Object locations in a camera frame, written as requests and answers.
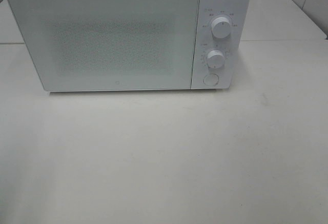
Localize white round door button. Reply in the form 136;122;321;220
203;73;219;86

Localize white microwave knob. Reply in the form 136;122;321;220
211;15;232;39
206;50;226;69

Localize white microwave door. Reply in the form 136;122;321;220
8;0;198;92

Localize white microwave oven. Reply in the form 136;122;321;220
5;0;251;94

